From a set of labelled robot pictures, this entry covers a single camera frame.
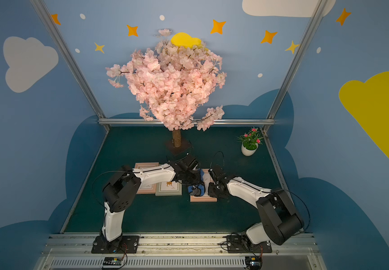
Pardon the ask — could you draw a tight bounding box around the blue and grey cloth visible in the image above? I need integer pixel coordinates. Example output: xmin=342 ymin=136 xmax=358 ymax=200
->
xmin=188 ymin=169 xmax=206 ymax=197

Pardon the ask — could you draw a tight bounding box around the right controller board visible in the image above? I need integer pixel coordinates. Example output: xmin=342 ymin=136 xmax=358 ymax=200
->
xmin=245 ymin=256 xmax=262 ymax=270

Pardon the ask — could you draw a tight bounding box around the aluminium front rail assembly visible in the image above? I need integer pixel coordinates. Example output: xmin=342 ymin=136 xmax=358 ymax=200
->
xmin=34 ymin=233 xmax=326 ymax=270

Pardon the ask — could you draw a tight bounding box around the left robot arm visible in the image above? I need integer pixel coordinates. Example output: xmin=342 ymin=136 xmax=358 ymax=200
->
xmin=101 ymin=154 xmax=202 ymax=243

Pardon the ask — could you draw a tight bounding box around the pink picture frame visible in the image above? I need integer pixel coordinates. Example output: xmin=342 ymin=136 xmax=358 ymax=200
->
xmin=190 ymin=169 xmax=218 ymax=203
xmin=134 ymin=162 xmax=159 ymax=194

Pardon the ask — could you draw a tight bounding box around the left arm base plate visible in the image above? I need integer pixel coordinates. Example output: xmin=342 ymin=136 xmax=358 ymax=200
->
xmin=91 ymin=235 xmax=140 ymax=254

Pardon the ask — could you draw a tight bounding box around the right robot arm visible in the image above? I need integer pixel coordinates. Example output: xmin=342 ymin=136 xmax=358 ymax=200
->
xmin=208 ymin=165 xmax=305 ymax=245

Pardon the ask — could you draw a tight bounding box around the white pot with flowers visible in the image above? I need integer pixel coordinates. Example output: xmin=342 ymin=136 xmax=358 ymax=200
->
xmin=238 ymin=127 xmax=262 ymax=156

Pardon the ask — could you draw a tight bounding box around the left controller board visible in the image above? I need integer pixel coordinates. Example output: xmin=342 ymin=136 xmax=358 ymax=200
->
xmin=101 ymin=256 xmax=124 ymax=270

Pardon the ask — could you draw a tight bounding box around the green picture frame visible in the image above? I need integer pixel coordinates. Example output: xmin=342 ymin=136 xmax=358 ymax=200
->
xmin=155 ymin=164 xmax=182 ymax=196

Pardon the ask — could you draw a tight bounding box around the controller board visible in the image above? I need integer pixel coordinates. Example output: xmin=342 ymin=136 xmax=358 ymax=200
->
xmin=101 ymin=256 xmax=124 ymax=270
xmin=245 ymin=256 xmax=262 ymax=270

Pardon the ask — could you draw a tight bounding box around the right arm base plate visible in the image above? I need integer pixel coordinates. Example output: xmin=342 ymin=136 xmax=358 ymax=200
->
xmin=220 ymin=233 xmax=273 ymax=254

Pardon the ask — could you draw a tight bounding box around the pink blossom artificial tree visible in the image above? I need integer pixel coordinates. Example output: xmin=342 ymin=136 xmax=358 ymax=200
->
xmin=106 ymin=29 xmax=227 ymax=155

